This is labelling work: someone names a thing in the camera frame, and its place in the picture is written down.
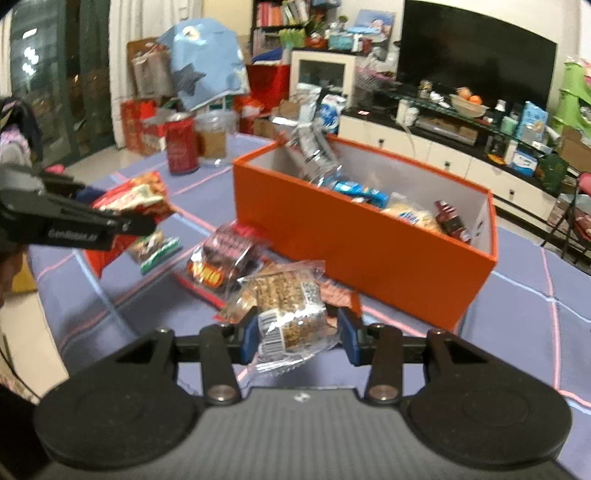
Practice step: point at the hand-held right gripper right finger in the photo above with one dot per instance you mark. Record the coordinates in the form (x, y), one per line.
(348, 337)

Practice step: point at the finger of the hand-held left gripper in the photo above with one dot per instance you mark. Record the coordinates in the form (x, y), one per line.
(69, 226)
(69, 188)

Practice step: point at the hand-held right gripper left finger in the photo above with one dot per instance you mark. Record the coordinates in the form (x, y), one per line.
(249, 337)

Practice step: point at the clear packet of brown bars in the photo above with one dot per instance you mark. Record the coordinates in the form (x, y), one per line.
(286, 309)

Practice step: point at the red peanut snack packet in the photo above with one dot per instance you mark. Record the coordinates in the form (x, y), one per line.
(134, 196)

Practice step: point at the orange cardboard box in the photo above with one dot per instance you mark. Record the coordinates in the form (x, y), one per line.
(369, 258)

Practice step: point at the orange-red patterned packet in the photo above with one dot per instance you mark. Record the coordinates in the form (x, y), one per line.
(341, 300)

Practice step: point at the dark cloth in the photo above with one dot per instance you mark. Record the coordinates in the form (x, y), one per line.
(18, 129)

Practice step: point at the red packet with yellow letters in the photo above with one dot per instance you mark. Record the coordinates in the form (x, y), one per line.
(221, 258)

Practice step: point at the green and white snack packet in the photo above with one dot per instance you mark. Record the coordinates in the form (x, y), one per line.
(154, 251)

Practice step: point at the red patterned gift box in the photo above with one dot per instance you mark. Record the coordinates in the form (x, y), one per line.
(138, 124)

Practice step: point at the glass sliding door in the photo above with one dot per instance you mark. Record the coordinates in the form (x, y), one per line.
(55, 69)

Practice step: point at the red can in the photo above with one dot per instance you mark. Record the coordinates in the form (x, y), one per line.
(181, 145)

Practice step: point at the grey paper bag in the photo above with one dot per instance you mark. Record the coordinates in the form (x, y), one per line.
(147, 74)

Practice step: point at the clear jar brown contents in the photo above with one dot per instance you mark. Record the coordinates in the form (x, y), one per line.
(212, 138)

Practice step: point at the blue shark cloth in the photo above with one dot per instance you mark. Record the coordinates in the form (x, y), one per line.
(203, 60)

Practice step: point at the white glass-top television stand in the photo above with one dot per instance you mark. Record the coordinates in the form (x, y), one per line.
(461, 147)

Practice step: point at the small blue and white box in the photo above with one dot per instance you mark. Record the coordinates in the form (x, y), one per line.
(524, 161)

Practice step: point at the pale fruit bowl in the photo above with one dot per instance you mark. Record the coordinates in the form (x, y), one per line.
(468, 108)

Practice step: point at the white cabinet with glass door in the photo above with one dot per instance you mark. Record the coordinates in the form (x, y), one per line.
(323, 76)

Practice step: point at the dark green bag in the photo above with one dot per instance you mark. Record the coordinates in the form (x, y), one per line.
(551, 170)

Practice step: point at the peach-coloured fruit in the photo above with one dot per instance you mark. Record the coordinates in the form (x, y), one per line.
(463, 93)

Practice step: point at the orange fruit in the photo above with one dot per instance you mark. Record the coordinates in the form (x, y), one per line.
(475, 98)

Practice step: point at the dark bookshelf with books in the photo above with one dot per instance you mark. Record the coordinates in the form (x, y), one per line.
(281, 18)

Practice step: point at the dark bottle white cap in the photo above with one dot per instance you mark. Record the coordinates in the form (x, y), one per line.
(499, 108)

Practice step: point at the red folding chair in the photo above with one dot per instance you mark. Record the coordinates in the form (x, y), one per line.
(584, 184)

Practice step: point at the tall blue carton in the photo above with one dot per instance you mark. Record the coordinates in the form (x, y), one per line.
(533, 122)

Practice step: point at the brown cardboard box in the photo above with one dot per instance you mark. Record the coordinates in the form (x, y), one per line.
(572, 147)

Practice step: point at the blue framed picture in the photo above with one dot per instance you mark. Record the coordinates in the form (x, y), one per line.
(375, 22)

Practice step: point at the black television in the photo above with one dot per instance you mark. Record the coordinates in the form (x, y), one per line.
(475, 46)

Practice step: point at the green plastic rack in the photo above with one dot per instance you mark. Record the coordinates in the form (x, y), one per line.
(575, 97)

